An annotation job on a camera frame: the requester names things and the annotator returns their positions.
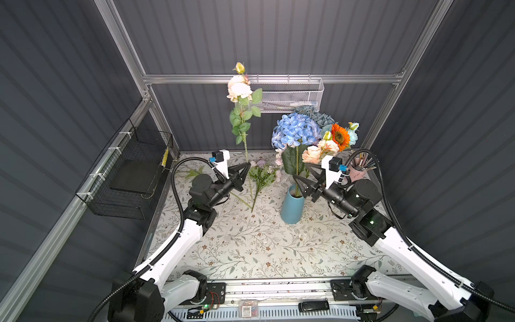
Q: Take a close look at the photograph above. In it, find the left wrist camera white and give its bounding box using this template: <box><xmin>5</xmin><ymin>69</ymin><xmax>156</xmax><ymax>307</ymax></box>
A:
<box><xmin>209</xmin><ymin>150</ymin><xmax>230</xmax><ymax>181</ymax></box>

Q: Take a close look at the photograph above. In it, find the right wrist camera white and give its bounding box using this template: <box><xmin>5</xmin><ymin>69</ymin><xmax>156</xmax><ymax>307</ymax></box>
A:
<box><xmin>321</xmin><ymin>156</ymin><xmax>348</xmax><ymax>189</ymax></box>

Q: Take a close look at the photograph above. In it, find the white pink flower bunch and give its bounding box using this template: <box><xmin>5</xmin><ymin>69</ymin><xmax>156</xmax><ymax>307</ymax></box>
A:
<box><xmin>275</xmin><ymin>149</ymin><xmax>283</xmax><ymax>167</ymax></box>

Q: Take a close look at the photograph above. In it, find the blue hydrangea flower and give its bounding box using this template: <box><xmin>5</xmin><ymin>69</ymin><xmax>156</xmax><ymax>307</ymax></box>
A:
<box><xmin>271</xmin><ymin>113</ymin><xmax>321</xmax><ymax>177</ymax></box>

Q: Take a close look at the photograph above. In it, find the pink pencil cup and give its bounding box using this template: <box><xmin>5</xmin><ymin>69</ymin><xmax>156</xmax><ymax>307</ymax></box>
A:
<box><xmin>349</xmin><ymin>163</ymin><xmax>367</xmax><ymax>182</ymax></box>

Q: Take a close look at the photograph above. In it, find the teal ceramic vase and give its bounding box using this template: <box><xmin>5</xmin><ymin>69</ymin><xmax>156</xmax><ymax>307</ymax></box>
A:
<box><xmin>280</xmin><ymin>185</ymin><xmax>305</xmax><ymax>225</ymax></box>

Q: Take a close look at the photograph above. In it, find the dusty blue rose bunch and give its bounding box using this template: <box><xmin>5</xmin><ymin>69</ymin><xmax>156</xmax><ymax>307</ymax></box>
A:
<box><xmin>294</xmin><ymin>105</ymin><xmax>336</xmax><ymax>131</ymax></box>

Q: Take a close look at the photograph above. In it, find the black remote device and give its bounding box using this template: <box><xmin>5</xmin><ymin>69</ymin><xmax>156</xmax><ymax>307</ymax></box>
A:
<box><xmin>298</xmin><ymin>300</ymin><xmax>330</xmax><ymax>313</ymax></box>

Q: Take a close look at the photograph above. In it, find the white wire mesh basket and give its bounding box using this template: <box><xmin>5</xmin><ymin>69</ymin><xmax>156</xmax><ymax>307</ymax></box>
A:
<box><xmin>251</xmin><ymin>76</ymin><xmax>325</xmax><ymax>114</ymax></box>

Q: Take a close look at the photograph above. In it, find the small lilac flower sprig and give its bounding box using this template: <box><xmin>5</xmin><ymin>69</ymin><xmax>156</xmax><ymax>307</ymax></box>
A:
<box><xmin>230</xmin><ymin>158</ymin><xmax>280</xmax><ymax>212</ymax></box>

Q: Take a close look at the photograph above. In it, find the white marker in basket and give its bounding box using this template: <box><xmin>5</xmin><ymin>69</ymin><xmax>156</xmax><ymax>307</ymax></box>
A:
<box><xmin>262</xmin><ymin>101</ymin><xmax>310</xmax><ymax>110</ymax></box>

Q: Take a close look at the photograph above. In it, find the peach rose stem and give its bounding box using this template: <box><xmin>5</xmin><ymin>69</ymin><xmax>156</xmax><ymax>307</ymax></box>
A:
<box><xmin>302</xmin><ymin>131</ymin><xmax>339</xmax><ymax>165</ymax></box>

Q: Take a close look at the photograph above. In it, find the orange gerbera flower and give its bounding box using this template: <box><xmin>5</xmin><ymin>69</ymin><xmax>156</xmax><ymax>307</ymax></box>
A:
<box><xmin>331</xmin><ymin>123</ymin><xmax>351</xmax><ymax>152</ymax></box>

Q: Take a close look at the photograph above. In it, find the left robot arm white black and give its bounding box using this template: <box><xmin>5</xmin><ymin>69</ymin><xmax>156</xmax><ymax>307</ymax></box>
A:
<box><xmin>88</xmin><ymin>150</ymin><xmax>252</xmax><ymax>321</ymax></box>

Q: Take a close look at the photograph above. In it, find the black wire basket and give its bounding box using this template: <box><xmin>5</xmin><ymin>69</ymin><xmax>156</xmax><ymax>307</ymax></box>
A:
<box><xmin>76</xmin><ymin>122</ymin><xmax>174</xmax><ymax>220</ymax></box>

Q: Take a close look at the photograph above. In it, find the pale aqua peony stem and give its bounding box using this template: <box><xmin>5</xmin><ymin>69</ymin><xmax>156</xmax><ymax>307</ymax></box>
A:
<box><xmin>321</xmin><ymin>122</ymin><xmax>360</xmax><ymax>147</ymax></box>

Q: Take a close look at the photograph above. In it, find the floral patterned table mat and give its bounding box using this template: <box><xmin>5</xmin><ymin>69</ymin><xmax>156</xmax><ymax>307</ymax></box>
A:
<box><xmin>170</xmin><ymin>173</ymin><xmax>404</xmax><ymax>280</ymax></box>

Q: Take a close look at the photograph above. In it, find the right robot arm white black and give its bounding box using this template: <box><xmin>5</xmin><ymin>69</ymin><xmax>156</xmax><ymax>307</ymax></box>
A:
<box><xmin>293</xmin><ymin>156</ymin><xmax>514</xmax><ymax>321</ymax></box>

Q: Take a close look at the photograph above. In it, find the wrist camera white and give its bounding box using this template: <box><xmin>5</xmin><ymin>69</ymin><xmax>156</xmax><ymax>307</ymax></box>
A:
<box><xmin>321</xmin><ymin>156</ymin><xmax>348</xmax><ymax>189</ymax></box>
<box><xmin>209</xmin><ymin>150</ymin><xmax>230</xmax><ymax>181</ymax></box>

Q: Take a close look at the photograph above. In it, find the cream white rose stem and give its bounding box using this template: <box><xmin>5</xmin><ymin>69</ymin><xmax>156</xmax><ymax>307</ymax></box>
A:
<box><xmin>226</xmin><ymin>62</ymin><xmax>264</xmax><ymax>202</ymax></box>

